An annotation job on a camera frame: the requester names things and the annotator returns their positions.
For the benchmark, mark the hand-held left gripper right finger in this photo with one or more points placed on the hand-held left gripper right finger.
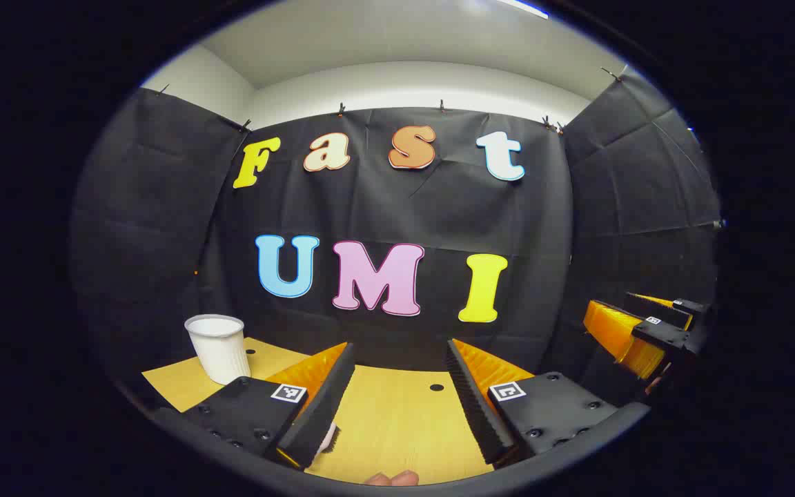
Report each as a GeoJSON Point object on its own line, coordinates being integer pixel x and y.
{"type": "Point", "coordinates": [477, 407]}

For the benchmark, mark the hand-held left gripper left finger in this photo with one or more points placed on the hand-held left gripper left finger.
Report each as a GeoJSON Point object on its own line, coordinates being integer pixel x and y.
{"type": "Point", "coordinates": [321, 407]}

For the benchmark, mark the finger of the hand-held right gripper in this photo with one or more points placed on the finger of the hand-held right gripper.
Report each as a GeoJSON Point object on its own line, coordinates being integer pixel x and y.
{"type": "Point", "coordinates": [618, 333]}
{"type": "Point", "coordinates": [666, 312]}

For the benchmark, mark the small lilac broom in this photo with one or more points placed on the small lilac broom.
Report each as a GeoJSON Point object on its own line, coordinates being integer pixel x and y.
{"type": "Point", "coordinates": [329, 436]}

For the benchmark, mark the white ribbed garbage bin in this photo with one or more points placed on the white ribbed garbage bin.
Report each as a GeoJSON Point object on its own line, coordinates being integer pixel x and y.
{"type": "Point", "coordinates": [221, 352]}

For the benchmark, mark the wooden desktop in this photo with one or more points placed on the wooden desktop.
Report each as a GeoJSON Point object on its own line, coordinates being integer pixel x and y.
{"type": "Point", "coordinates": [397, 421]}

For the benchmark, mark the black backdrop cloth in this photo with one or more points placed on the black backdrop cloth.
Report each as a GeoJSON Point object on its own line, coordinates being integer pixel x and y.
{"type": "Point", "coordinates": [384, 207]}

